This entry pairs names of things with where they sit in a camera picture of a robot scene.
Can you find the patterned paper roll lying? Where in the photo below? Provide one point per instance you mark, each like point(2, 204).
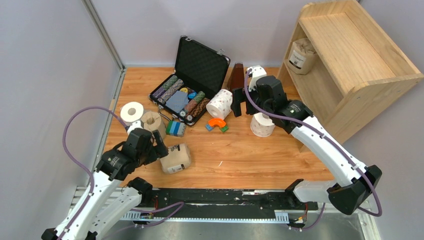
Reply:
point(220, 105)

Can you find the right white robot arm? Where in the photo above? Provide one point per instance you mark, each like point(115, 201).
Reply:
point(354, 184)

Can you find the brown roll front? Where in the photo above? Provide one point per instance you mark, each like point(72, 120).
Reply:
point(178, 159)

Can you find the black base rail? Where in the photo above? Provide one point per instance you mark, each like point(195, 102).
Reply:
point(226, 203)

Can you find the brown metronome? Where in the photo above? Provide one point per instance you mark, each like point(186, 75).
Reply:
point(236, 79)

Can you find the orange curved toy piece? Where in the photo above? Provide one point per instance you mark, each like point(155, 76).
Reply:
point(217, 122)

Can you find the brown roll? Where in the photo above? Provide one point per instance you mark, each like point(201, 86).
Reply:
point(178, 159)
point(302, 56)
point(152, 121)

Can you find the black poker chip case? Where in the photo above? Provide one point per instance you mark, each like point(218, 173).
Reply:
point(200, 68)

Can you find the aluminium frame post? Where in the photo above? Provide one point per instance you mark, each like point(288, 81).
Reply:
point(91, 9)

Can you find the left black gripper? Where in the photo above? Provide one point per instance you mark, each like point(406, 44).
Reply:
point(158, 150)

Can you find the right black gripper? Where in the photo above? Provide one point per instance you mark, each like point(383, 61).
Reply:
point(239, 96)

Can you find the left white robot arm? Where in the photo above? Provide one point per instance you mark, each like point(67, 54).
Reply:
point(89, 220)

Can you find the patterned paper roll standing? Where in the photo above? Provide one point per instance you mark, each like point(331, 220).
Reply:
point(261, 125)

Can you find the green blue block toy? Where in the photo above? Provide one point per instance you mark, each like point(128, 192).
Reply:
point(175, 128)

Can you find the white toilet paper roll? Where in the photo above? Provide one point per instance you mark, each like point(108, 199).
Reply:
point(131, 112)

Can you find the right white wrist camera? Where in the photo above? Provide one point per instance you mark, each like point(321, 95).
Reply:
point(255, 73)

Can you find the wooden shelf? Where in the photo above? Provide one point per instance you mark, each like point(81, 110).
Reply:
point(360, 70)

